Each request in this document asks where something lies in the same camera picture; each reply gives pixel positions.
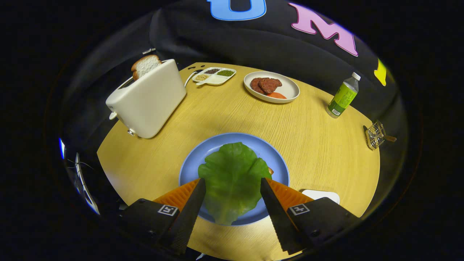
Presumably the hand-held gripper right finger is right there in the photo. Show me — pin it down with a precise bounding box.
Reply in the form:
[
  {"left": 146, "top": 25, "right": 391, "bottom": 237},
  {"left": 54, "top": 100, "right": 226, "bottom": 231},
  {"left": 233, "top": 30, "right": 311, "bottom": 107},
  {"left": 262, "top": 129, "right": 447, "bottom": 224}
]
[{"left": 260, "top": 178, "right": 363, "bottom": 255}]

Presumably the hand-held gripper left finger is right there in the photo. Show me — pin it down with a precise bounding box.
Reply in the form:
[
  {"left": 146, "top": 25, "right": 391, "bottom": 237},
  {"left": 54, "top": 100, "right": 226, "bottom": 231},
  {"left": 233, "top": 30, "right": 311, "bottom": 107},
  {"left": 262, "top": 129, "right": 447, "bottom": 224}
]
[{"left": 120, "top": 178, "right": 206, "bottom": 255}]

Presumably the green lettuce leaf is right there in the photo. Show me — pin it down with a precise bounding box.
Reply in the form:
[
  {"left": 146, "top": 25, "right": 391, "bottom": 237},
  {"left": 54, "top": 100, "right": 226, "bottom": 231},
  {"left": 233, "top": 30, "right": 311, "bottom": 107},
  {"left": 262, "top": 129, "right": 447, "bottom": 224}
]
[{"left": 198, "top": 142, "right": 272, "bottom": 225}]

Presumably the bread slice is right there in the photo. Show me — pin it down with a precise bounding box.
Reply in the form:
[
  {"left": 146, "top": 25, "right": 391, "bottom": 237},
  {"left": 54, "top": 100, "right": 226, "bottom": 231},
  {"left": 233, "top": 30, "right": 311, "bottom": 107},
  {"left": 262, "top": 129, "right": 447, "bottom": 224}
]
[{"left": 131, "top": 55, "right": 162, "bottom": 81}]

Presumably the blue round plate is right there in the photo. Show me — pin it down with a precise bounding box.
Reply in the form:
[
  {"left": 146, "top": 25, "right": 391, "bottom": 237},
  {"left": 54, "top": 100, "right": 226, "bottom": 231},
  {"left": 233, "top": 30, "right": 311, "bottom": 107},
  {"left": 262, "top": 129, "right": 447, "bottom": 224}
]
[{"left": 179, "top": 132, "right": 290, "bottom": 227}]

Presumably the white square plate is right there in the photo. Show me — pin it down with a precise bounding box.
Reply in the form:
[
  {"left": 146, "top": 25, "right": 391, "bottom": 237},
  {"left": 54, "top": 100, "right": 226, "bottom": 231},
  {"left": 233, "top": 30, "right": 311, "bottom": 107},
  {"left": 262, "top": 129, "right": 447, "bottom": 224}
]
[{"left": 301, "top": 189, "right": 340, "bottom": 205}]

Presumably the white toaster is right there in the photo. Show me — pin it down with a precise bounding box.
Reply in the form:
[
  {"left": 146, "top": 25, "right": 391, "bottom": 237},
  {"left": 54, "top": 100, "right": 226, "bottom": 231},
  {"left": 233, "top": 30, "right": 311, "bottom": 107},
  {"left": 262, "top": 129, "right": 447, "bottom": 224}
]
[{"left": 105, "top": 59, "right": 187, "bottom": 139}]

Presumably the white round plate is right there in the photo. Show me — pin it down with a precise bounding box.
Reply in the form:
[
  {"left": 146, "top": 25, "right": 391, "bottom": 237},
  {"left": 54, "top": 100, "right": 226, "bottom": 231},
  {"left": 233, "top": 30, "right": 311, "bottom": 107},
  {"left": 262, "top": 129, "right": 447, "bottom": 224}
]
[{"left": 244, "top": 71, "right": 301, "bottom": 104}]

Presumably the brown meat slice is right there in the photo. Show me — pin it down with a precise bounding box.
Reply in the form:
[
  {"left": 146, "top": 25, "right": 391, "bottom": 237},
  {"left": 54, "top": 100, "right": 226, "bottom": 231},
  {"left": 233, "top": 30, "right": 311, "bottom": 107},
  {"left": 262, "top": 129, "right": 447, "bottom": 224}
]
[
  {"left": 258, "top": 78, "right": 282, "bottom": 95},
  {"left": 250, "top": 77, "right": 269, "bottom": 95}
]

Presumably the green label drink bottle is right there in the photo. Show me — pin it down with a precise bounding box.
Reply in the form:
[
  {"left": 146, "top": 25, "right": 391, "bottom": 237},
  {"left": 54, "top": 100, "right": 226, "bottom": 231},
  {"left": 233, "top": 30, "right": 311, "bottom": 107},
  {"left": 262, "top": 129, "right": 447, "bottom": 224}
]
[{"left": 326, "top": 72, "right": 361, "bottom": 119}]

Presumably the white divided seasoning tray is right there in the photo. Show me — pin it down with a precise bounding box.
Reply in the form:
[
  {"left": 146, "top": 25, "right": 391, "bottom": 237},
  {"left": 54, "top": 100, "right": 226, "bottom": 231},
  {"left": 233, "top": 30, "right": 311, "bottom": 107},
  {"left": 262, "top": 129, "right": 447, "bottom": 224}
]
[{"left": 192, "top": 67, "right": 237, "bottom": 86}]

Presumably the wire utensil holder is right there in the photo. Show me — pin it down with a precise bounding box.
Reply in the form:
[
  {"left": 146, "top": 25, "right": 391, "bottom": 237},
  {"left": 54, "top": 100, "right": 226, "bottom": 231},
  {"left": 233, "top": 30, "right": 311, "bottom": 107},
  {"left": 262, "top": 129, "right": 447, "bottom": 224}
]
[{"left": 365, "top": 120, "right": 387, "bottom": 150}]

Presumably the wooden handled utensil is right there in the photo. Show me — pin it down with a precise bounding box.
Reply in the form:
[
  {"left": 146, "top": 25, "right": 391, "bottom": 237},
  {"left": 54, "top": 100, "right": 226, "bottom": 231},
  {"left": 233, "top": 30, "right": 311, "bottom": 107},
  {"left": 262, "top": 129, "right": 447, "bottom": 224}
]
[{"left": 363, "top": 125, "right": 397, "bottom": 142}]

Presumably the white toaster cable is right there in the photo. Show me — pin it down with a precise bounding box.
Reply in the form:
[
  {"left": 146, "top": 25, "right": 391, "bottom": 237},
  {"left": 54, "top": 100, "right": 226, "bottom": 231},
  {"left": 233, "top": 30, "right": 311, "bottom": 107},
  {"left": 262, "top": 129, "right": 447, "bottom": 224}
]
[{"left": 184, "top": 70, "right": 198, "bottom": 88}]

